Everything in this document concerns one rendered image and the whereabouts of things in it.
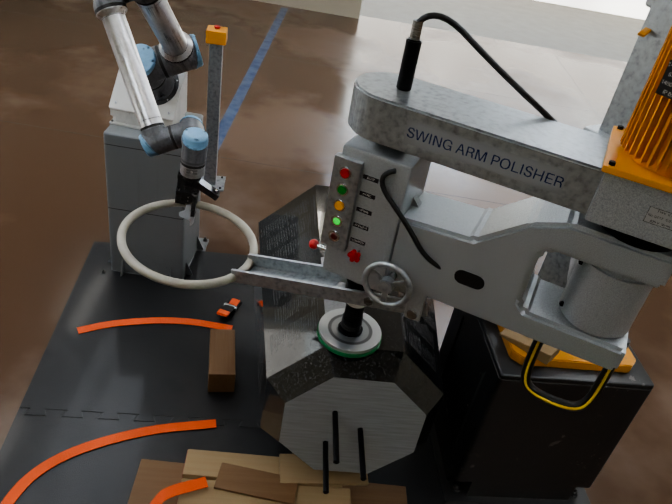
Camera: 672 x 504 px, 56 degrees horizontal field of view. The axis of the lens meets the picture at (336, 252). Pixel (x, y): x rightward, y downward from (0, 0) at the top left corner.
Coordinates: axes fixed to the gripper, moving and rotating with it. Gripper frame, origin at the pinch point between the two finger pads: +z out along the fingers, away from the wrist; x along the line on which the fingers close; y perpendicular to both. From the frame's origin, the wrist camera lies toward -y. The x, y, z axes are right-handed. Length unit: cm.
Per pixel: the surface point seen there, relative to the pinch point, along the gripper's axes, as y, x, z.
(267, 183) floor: -39, -191, 91
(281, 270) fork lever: -33.3, 35.8, -8.2
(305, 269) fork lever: -41, 40, -13
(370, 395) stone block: -67, 70, 13
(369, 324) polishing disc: -65, 52, -2
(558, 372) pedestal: -138, 56, 7
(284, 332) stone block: -38, 42, 15
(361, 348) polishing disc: -60, 64, -2
